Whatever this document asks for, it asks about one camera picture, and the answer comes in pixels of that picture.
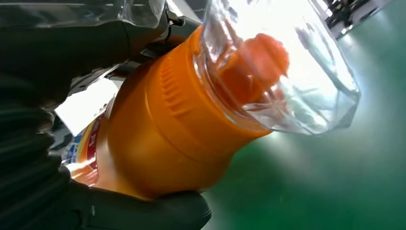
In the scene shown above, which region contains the orange bottle with clear cap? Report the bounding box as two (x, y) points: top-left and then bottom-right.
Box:
(53, 0), (361, 202)

